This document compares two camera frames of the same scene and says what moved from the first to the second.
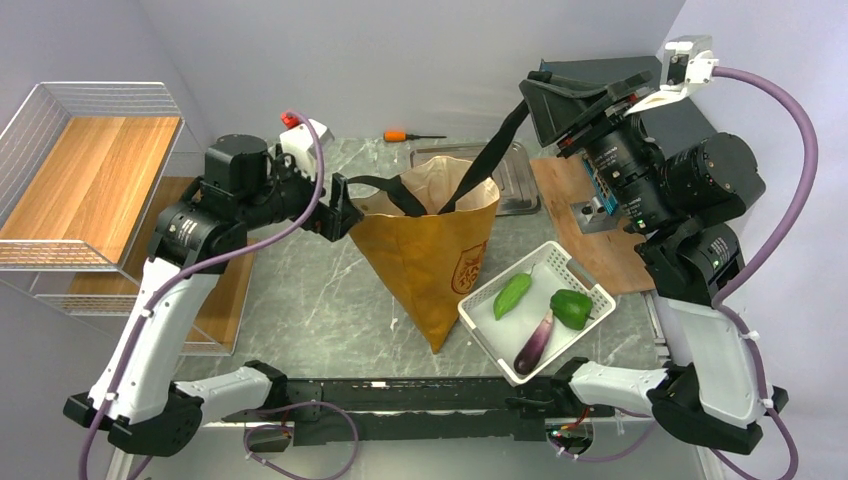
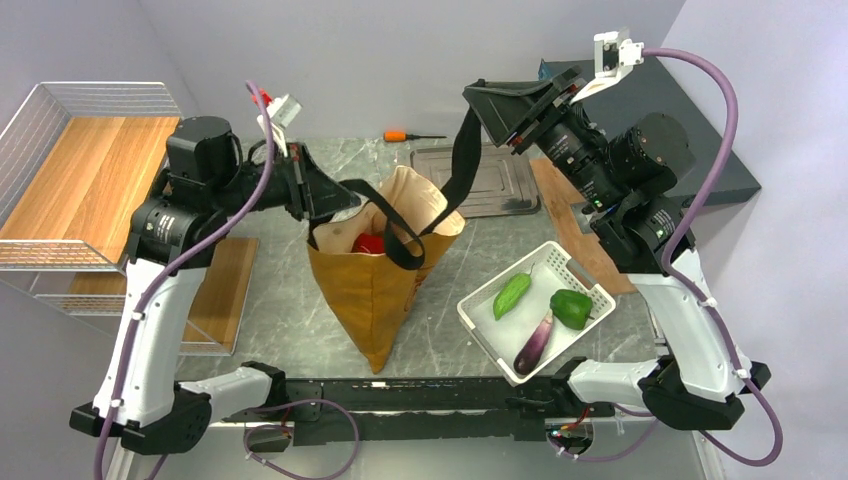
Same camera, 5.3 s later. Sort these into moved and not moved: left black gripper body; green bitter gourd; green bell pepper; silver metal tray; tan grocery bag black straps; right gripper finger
Moved: tan grocery bag black straps; right gripper finger
Not moved: green bitter gourd; green bell pepper; silver metal tray; left black gripper body
